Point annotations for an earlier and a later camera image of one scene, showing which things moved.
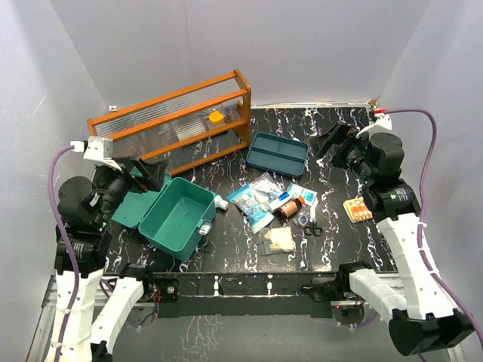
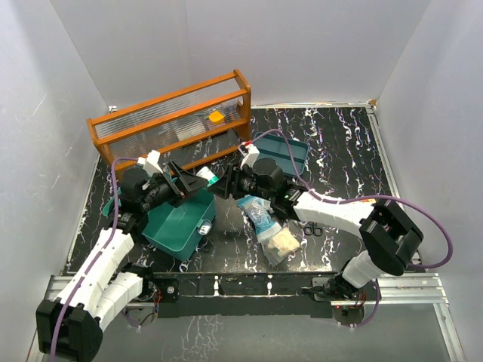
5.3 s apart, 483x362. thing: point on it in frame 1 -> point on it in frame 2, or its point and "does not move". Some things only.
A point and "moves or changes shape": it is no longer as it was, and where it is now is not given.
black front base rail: [238, 294] does not move
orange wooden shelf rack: [183, 130] does not move
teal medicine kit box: [170, 218] does not move
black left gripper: [153, 173] -> [184, 185]
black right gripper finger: [341, 131] -> [232, 178]
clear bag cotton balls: [277, 240] moves or changes shape
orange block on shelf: [216, 117] does not move
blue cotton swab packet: [256, 215] moves or changes shape
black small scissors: [312, 227] does not move
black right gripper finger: [317, 143] -> [220, 187]
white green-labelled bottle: [220, 203] -> [205, 173]
